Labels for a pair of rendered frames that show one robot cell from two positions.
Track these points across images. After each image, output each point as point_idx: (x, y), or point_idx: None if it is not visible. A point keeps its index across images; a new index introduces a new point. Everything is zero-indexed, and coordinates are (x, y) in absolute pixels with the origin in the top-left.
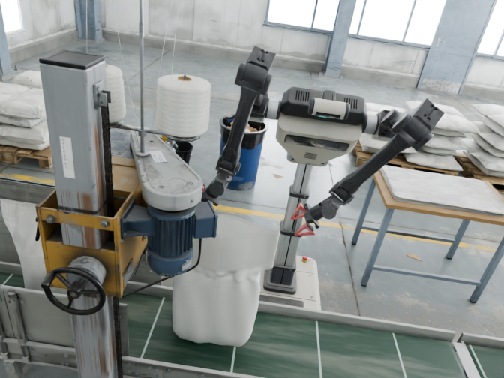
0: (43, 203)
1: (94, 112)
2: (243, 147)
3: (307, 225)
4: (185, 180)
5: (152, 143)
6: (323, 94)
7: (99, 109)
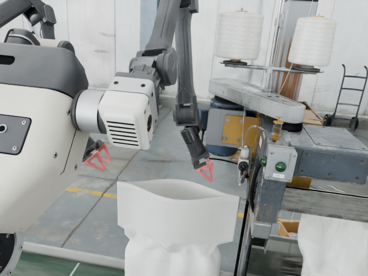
0: (304, 102)
1: (279, 30)
2: None
3: (104, 142)
4: (221, 80)
5: (266, 95)
6: (34, 36)
7: (280, 30)
